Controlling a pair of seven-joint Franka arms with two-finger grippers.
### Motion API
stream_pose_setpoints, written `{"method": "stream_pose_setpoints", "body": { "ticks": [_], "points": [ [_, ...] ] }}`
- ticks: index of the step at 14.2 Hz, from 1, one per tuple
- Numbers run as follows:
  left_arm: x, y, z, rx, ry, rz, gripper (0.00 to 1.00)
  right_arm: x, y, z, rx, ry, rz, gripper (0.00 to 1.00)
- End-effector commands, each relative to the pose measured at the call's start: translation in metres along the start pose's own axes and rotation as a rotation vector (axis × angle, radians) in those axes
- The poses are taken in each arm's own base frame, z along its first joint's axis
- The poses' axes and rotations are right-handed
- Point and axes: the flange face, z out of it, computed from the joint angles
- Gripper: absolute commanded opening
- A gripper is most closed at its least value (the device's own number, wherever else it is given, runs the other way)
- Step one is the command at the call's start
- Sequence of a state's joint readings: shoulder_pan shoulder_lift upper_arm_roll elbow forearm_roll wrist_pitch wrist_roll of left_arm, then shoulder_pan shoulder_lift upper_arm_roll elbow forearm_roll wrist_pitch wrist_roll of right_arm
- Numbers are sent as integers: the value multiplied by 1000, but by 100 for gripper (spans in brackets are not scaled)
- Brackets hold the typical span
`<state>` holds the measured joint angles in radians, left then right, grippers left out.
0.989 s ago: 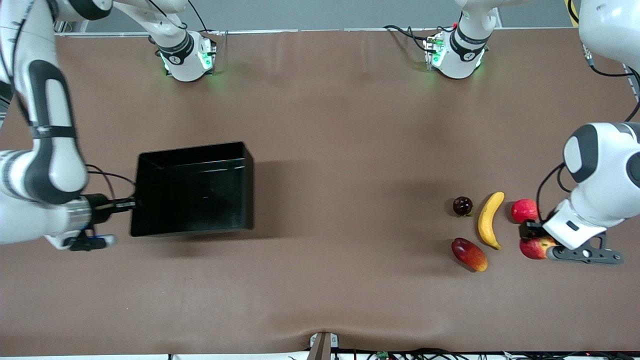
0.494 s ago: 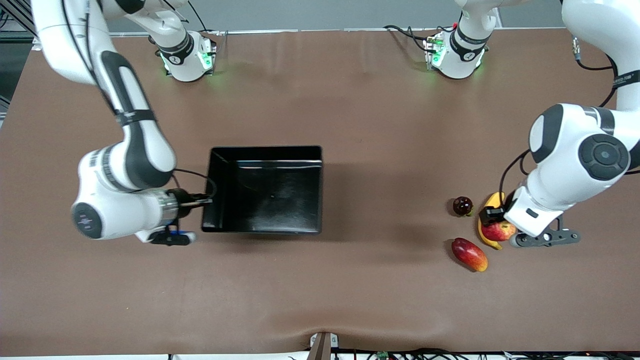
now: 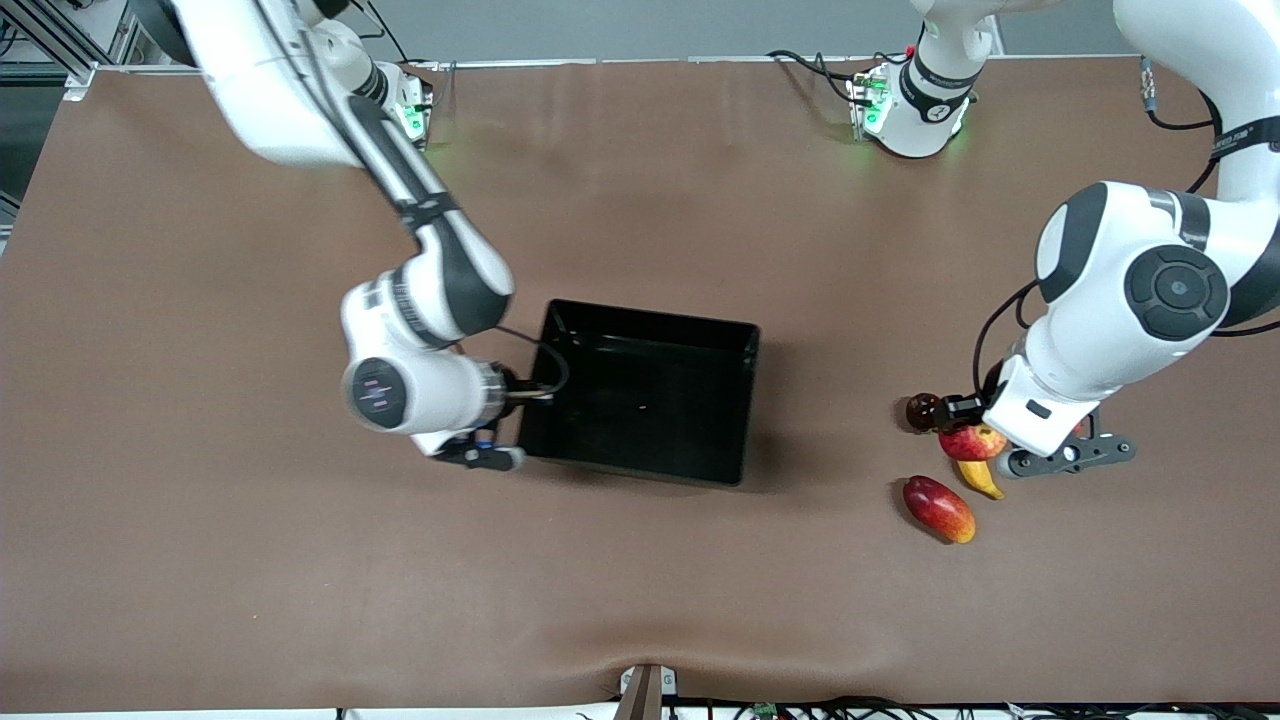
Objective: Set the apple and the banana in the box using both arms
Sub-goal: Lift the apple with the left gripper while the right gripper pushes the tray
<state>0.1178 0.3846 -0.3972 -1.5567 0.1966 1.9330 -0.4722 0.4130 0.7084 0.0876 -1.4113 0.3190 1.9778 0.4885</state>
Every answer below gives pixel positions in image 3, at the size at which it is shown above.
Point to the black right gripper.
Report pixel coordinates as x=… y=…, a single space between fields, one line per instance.
x=511 y=383

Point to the aluminium frame profile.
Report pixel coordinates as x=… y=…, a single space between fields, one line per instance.
x=80 y=80

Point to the dark purple mangosteen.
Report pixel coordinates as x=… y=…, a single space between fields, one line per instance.
x=920 y=412

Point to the brown table cover mat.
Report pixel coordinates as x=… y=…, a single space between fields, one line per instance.
x=640 y=600

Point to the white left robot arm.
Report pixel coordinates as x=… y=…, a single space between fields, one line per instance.
x=1150 y=290

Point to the metal table edge bracket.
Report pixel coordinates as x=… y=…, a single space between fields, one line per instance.
x=645 y=695

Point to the red yellow apple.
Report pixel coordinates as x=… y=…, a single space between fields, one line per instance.
x=970 y=443

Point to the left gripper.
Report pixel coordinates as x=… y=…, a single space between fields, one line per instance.
x=962 y=408

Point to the red yellow mango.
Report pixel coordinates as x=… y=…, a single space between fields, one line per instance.
x=940 y=510

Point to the yellow banana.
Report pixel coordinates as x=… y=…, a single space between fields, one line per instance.
x=985 y=482

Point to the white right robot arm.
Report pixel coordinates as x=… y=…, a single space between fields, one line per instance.
x=420 y=290

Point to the black plastic box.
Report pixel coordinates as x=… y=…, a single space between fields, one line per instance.
x=650 y=400

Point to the silver table edge rail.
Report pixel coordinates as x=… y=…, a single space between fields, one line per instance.
x=650 y=61

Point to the small green circuit board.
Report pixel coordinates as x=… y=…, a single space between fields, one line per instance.
x=765 y=711

